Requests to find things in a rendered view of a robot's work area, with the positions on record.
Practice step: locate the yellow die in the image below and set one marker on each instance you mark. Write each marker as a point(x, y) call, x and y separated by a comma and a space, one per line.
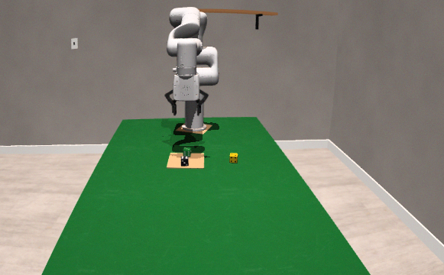
point(233, 158)

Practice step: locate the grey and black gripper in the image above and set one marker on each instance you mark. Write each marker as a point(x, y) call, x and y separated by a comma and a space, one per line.
point(186, 88)

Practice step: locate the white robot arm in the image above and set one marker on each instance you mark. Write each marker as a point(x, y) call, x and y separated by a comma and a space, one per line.
point(189, 25)

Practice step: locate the black die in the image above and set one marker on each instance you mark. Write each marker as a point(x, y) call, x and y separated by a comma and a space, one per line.
point(184, 161)

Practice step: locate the green die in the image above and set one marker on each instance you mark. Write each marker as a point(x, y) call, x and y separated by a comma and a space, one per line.
point(187, 152)

